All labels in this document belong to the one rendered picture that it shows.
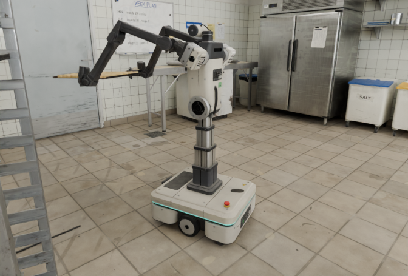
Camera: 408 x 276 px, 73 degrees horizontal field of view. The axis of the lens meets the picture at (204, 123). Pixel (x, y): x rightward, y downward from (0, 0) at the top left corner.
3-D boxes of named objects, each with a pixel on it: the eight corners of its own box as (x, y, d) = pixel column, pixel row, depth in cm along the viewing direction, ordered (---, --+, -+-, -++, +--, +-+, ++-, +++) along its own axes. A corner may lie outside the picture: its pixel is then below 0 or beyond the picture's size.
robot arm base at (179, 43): (195, 43, 161) (187, 61, 167) (185, 36, 163) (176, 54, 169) (187, 43, 153) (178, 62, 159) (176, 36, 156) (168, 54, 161)
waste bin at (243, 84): (266, 104, 621) (268, 74, 603) (252, 107, 586) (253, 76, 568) (247, 100, 659) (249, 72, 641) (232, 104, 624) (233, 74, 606)
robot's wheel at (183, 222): (190, 207, 190) (185, 212, 185) (205, 226, 187) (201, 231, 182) (177, 218, 198) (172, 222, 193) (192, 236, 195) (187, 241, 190)
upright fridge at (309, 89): (347, 118, 498) (365, -6, 443) (325, 128, 439) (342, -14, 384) (279, 106, 597) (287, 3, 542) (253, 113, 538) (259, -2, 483)
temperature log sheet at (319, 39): (325, 47, 420) (327, 26, 412) (324, 47, 418) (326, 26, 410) (311, 47, 436) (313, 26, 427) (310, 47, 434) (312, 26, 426)
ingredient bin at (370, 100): (341, 127, 446) (348, 79, 425) (354, 119, 489) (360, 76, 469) (379, 134, 409) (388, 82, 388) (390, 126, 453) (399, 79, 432)
